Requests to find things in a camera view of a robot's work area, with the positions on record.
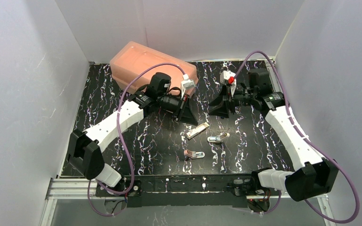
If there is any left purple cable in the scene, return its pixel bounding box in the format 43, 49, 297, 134
86, 63, 189, 218

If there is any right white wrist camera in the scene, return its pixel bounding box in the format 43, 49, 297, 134
220, 71, 237, 92

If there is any purple cable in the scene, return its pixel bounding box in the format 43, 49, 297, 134
230, 50, 360, 224
86, 63, 189, 218

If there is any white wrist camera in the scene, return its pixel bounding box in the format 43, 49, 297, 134
180, 74, 196, 97
220, 71, 237, 92

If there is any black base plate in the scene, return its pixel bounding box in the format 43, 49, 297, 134
96, 174, 279, 211

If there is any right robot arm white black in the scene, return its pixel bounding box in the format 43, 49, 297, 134
209, 68, 339, 202

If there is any white mini stapler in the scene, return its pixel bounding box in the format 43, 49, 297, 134
207, 133, 230, 144

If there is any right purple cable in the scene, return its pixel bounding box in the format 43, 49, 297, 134
230, 50, 360, 224

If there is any pink mini stapler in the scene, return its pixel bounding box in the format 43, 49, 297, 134
184, 150, 205, 159

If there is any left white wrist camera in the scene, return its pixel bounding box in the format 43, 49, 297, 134
180, 74, 196, 97

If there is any pink translucent plastic box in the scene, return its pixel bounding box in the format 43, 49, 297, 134
110, 41, 198, 94

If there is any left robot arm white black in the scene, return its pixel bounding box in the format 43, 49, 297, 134
66, 73, 197, 188

